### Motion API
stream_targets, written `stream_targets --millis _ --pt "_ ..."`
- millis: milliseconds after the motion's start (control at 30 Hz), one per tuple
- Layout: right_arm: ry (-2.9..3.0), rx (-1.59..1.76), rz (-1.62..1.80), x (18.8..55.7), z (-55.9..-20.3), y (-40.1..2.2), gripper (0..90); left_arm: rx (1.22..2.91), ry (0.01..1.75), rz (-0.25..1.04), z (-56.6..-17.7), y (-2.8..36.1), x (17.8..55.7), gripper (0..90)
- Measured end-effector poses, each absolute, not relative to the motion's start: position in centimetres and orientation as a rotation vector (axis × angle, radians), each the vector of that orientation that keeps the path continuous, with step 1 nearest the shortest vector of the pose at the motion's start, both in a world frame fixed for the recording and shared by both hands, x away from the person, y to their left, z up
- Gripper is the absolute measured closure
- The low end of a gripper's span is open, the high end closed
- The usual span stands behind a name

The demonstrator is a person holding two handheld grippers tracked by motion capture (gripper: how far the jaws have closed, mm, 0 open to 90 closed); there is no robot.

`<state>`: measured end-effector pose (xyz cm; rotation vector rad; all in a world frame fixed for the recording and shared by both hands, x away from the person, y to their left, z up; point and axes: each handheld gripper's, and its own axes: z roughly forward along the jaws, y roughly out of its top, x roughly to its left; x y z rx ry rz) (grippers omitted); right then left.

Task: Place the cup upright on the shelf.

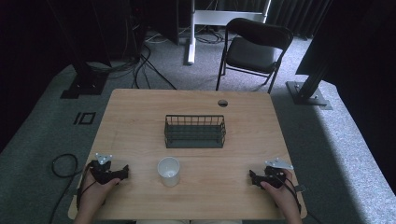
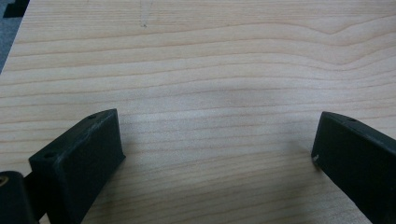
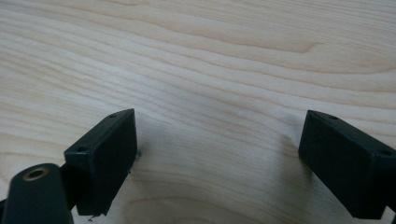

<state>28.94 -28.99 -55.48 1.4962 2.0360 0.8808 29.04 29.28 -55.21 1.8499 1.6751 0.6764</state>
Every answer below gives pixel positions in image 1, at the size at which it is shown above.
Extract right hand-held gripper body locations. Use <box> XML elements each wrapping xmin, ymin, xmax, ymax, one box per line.
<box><xmin>261</xmin><ymin>157</ymin><xmax>294</xmax><ymax>189</ymax></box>

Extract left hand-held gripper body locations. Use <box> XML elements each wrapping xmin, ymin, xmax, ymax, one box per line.
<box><xmin>89</xmin><ymin>152</ymin><xmax>121</xmax><ymax>185</ymax></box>

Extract person's left hand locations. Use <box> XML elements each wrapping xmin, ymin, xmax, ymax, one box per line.
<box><xmin>78</xmin><ymin>168</ymin><xmax>121</xmax><ymax>207</ymax></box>

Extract person's right hand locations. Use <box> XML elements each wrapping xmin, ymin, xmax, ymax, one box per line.
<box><xmin>260</xmin><ymin>169</ymin><xmax>302</xmax><ymax>213</ymax></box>

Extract white cup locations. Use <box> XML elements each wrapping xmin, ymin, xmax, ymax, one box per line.
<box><xmin>156</xmin><ymin>156</ymin><xmax>181</xmax><ymax>189</ymax></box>

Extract black metal stand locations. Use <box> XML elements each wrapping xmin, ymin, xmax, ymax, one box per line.
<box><xmin>285</xmin><ymin>60</ymin><xmax>333</xmax><ymax>111</ymax></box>
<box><xmin>60</xmin><ymin>0</ymin><xmax>110</xmax><ymax>100</ymax></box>

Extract black folding chair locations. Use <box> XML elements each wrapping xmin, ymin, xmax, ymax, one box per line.
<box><xmin>215</xmin><ymin>17</ymin><xmax>294</xmax><ymax>95</ymax></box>

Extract dark curtain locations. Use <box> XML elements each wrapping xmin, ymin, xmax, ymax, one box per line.
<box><xmin>266</xmin><ymin>0</ymin><xmax>334</xmax><ymax>39</ymax></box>

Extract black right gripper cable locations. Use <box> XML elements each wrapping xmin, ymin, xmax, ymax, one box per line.
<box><xmin>276</xmin><ymin>173</ymin><xmax>304</xmax><ymax>216</ymax></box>

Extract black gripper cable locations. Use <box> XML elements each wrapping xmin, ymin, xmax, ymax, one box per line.
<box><xmin>76</xmin><ymin>162</ymin><xmax>98</xmax><ymax>211</ymax></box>
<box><xmin>276</xmin><ymin>173</ymin><xmax>304</xmax><ymax>216</ymax></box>

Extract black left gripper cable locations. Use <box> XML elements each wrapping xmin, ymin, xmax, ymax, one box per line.
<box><xmin>76</xmin><ymin>162</ymin><xmax>98</xmax><ymax>211</ymax></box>

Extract black looped floor cable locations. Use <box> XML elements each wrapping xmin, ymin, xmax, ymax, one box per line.
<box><xmin>48</xmin><ymin>153</ymin><xmax>81</xmax><ymax>224</ymax></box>

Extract black wire basket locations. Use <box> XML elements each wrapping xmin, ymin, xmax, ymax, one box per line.
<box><xmin>163</xmin><ymin>114</ymin><xmax>228</xmax><ymax>149</ymax></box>

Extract black floor cable bundle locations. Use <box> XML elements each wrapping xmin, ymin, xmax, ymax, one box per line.
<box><xmin>86</xmin><ymin>43</ymin><xmax>178</xmax><ymax>91</ymax></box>

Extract white desk frame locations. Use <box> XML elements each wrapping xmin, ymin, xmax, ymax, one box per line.
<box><xmin>186</xmin><ymin>0</ymin><xmax>273</xmax><ymax>66</ymax></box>

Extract black cables under desk frame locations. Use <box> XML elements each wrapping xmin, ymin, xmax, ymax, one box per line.
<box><xmin>194</xmin><ymin>26</ymin><xmax>227</xmax><ymax>45</ymax></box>

